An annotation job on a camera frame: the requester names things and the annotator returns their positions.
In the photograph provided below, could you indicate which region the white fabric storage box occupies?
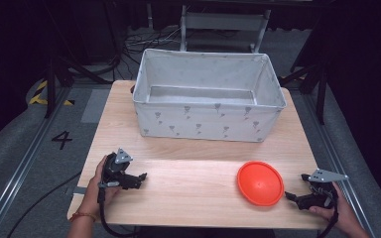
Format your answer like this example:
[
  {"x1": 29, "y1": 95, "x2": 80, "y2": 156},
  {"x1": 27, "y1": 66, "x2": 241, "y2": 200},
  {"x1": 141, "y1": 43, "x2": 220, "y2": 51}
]
[{"x1": 132, "y1": 48, "x2": 288, "y2": 144}]

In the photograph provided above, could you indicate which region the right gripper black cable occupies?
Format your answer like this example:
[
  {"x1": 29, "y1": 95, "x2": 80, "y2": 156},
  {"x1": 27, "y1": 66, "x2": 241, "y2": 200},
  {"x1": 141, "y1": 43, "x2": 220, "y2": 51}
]
[{"x1": 317, "y1": 206, "x2": 340, "y2": 238}]

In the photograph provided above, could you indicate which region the bundle of floor cables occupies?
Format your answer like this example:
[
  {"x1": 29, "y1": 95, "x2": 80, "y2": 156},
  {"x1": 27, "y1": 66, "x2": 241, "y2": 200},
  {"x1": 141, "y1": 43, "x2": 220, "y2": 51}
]
[{"x1": 121, "y1": 25, "x2": 184, "y2": 59}]

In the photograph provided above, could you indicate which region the person's right hand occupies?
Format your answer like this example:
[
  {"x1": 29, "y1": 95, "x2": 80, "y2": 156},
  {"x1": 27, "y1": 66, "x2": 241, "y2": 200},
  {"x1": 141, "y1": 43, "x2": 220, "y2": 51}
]
[{"x1": 309, "y1": 181, "x2": 359, "y2": 232}]

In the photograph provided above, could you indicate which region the metal floor rail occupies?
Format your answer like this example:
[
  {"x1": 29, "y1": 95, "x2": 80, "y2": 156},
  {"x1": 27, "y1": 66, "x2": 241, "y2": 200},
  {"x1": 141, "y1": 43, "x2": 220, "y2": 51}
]
[
  {"x1": 0, "y1": 86, "x2": 72, "y2": 238},
  {"x1": 301, "y1": 92, "x2": 376, "y2": 238}
]

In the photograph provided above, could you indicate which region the grey tape strip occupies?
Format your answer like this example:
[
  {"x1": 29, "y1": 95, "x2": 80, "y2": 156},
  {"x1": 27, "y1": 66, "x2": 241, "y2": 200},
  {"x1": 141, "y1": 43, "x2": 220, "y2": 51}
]
[{"x1": 71, "y1": 185, "x2": 88, "y2": 196}]

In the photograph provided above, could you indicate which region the yellow black hazard tape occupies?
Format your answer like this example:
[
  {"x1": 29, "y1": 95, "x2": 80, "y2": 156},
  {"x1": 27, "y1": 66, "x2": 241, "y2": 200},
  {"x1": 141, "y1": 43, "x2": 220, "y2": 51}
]
[{"x1": 28, "y1": 79, "x2": 76, "y2": 107}]

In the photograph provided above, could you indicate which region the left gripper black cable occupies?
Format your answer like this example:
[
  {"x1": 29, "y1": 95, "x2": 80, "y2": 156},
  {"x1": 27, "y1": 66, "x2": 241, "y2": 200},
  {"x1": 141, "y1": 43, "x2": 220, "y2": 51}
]
[{"x1": 97, "y1": 180, "x2": 137, "y2": 238}]

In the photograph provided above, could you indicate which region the orange beaded bracelet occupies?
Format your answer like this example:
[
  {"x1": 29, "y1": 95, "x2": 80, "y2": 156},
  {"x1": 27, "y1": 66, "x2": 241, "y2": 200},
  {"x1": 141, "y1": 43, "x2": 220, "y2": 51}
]
[{"x1": 68, "y1": 211, "x2": 98, "y2": 223}]

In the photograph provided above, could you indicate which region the grey metal frame stand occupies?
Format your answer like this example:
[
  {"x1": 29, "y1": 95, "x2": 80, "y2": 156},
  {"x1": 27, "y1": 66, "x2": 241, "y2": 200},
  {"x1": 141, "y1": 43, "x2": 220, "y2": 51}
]
[{"x1": 179, "y1": 4, "x2": 272, "y2": 55}]

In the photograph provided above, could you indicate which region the thin black floor cable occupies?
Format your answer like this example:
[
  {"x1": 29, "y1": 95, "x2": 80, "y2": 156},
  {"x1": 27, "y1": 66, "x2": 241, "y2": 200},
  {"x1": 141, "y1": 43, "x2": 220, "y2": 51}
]
[{"x1": 5, "y1": 171, "x2": 82, "y2": 238}]

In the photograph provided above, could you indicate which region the orange round plate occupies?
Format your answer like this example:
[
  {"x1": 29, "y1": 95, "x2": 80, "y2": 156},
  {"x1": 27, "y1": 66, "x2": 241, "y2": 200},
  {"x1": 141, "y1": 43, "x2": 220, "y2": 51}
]
[{"x1": 236, "y1": 160, "x2": 285, "y2": 207}]

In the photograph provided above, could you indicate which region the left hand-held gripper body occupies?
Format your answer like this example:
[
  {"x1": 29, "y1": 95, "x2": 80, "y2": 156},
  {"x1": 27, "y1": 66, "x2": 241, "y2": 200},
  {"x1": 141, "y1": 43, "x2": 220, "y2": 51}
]
[{"x1": 101, "y1": 147, "x2": 141, "y2": 190}]

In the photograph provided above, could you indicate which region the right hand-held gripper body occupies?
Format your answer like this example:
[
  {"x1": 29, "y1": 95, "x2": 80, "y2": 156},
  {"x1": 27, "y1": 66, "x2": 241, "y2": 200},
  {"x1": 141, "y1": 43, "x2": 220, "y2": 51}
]
[{"x1": 302, "y1": 168, "x2": 349, "y2": 211}]

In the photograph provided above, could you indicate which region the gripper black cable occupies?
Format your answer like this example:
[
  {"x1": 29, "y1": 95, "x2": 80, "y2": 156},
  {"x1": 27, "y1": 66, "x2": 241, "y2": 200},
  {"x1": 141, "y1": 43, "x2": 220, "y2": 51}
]
[
  {"x1": 97, "y1": 180, "x2": 137, "y2": 238},
  {"x1": 317, "y1": 206, "x2": 340, "y2": 238}
]

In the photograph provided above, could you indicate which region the person's left hand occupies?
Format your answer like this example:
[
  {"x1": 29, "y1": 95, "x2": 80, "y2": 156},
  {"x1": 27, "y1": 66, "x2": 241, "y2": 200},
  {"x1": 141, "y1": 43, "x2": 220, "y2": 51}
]
[{"x1": 84, "y1": 155, "x2": 121, "y2": 217}]

